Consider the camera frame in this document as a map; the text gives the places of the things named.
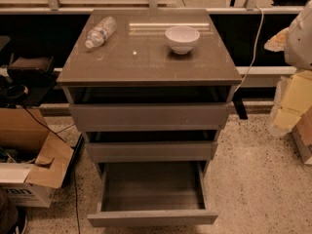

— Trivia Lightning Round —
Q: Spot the grey bottom drawer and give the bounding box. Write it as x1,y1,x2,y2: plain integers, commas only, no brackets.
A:
88,161,217,227

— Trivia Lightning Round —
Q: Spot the grey drawer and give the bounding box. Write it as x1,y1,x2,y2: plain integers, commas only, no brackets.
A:
86,130,217,163
88,161,217,227
65,86,232,133

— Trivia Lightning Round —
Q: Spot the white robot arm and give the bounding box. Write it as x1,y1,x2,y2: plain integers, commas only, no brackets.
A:
264,1,312,137

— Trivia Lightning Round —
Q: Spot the grey drawer cabinet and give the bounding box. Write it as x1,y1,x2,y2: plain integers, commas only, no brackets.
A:
56,7,243,177

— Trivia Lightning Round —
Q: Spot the grey middle drawer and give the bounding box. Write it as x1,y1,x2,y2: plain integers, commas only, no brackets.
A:
86,130,217,163

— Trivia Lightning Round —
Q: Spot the grey top drawer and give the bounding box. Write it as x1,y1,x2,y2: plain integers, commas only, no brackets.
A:
65,86,232,133

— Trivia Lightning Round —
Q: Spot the cardboard box right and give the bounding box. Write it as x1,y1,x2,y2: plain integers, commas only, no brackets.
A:
292,107,312,165

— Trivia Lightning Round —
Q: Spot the white ceramic bowl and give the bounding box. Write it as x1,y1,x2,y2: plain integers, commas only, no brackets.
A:
165,25,200,55

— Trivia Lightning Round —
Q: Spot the clear plastic water bottle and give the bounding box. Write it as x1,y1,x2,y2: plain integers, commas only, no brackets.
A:
85,17,117,49

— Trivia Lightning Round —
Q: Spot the open cardboard box left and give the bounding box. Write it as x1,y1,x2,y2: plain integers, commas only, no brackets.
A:
0,108,73,208

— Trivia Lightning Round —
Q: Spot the black tray on stand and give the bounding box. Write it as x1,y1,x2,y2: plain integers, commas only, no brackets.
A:
7,57,54,82

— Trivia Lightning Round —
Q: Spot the black round device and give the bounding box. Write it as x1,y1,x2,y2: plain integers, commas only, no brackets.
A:
0,85,29,108

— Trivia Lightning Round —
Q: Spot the dark shoe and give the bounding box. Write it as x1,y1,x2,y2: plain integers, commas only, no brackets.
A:
0,188,27,234

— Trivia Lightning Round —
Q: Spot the white cable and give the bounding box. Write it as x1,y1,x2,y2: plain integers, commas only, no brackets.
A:
232,6,265,95

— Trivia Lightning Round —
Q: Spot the black cable on floor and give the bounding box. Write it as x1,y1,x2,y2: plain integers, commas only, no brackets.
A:
20,105,82,234

